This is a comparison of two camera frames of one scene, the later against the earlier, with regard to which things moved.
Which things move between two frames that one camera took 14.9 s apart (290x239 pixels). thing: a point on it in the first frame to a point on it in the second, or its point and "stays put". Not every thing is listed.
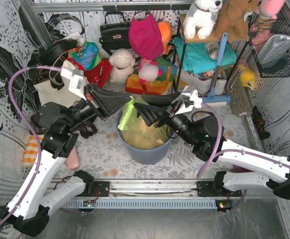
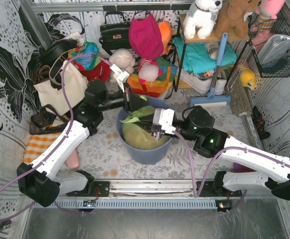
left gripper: [95, 102] to [129, 100]
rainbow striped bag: [156, 86] stays put
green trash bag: [136, 133] stays put
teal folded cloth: [195, 57] stays put
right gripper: [166, 116] to [151, 122]
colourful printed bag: [88, 55] stays put
